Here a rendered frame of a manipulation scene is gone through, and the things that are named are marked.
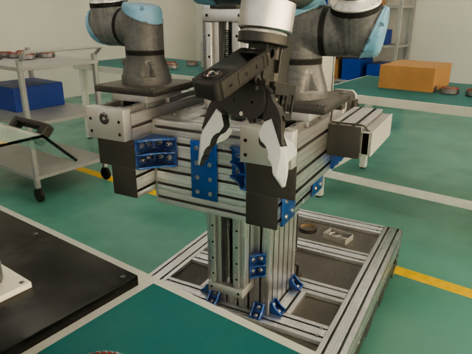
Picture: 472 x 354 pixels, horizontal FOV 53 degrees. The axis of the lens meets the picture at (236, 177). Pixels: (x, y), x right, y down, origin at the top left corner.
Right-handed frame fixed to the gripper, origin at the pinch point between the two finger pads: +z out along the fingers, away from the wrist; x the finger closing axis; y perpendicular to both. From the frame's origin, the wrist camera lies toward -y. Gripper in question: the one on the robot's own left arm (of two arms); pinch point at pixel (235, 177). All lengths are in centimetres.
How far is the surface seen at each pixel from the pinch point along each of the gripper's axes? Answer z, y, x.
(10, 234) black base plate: 27, 2, 60
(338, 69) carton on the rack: -51, 595, 247
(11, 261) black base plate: 28, -4, 48
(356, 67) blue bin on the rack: -56, 588, 217
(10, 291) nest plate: 28.1, -11.3, 36.6
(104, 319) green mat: 29.5, -3.8, 20.5
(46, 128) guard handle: -1.0, -6.0, 36.6
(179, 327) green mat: 28.0, 2.0, 8.5
